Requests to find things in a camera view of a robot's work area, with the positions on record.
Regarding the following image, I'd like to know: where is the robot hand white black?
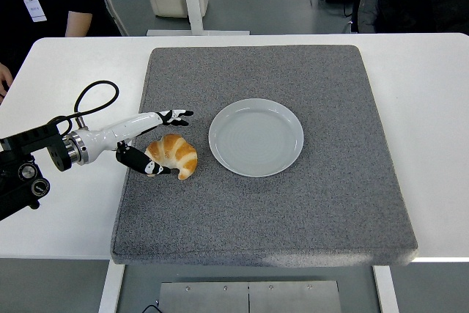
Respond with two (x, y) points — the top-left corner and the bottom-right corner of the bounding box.
(77, 108), (195, 177)

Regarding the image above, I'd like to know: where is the person's hand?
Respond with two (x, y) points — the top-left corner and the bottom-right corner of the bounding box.
(0, 62), (14, 105)

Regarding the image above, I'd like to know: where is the croissant bread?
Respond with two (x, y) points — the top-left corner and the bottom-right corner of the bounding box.
(144, 133), (199, 181)

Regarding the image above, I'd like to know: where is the grey round plate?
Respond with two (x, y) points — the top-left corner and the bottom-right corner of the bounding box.
(207, 97), (305, 178)

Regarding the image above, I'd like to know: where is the grey metal plate with screws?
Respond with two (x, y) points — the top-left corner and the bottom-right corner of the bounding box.
(158, 280), (342, 313)

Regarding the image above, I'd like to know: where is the grey fabric mat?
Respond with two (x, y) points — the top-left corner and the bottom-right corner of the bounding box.
(109, 44), (419, 267)

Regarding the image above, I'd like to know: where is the white table leg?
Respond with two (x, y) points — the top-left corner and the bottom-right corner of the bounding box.
(372, 265), (400, 313)
(97, 263), (126, 313)

